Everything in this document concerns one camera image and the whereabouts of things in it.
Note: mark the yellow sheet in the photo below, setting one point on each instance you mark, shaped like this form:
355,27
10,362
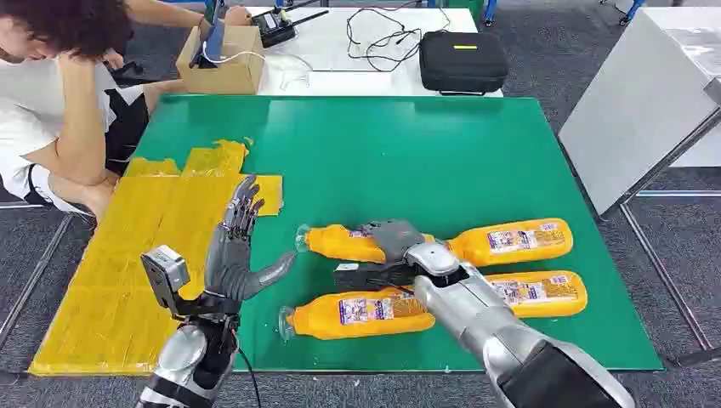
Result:
112,293

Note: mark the person's left hand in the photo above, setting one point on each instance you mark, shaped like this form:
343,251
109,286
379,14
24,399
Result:
237,16

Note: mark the person's right hand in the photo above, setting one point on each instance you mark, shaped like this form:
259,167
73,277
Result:
112,59

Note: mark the green crate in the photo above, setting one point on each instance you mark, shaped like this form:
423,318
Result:
467,7

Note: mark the grey metal table frame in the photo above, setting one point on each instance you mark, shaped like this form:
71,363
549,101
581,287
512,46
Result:
664,270
34,276

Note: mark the black radio controller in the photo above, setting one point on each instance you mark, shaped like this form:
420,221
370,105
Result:
276,28

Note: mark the pale grey table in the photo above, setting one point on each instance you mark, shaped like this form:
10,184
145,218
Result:
636,107

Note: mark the green table mat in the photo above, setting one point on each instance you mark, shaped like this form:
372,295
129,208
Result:
394,157

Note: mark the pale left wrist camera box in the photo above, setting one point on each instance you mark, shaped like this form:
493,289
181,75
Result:
163,273

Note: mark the black carrying case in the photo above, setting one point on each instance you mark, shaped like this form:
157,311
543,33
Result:
462,62

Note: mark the orange drink bottle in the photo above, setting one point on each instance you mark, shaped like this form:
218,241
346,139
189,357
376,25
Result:
507,242
541,295
327,318
332,243

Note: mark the white table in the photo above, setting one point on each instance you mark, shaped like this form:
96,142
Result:
332,45

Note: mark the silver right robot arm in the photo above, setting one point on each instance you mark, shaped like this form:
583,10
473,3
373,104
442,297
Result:
479,321

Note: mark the blue upright device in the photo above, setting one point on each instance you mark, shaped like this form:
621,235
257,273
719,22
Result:
214,34

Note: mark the dark right wrist camera box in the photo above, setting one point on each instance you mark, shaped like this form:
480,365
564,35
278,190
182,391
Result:
366,276

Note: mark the cardboard box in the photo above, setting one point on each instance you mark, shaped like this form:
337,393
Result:
231,73

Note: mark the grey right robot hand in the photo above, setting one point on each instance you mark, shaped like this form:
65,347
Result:
394,236

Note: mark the black office chair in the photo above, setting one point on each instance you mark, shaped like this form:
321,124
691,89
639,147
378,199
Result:
127,70

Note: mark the person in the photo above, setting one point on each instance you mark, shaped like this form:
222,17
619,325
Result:
34,112

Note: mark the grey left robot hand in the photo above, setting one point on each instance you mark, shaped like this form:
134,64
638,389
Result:
225,270

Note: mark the blue metal rack frame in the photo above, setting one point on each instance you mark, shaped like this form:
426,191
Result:
490,11

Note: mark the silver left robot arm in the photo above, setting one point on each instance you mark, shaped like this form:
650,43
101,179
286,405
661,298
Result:
180,355

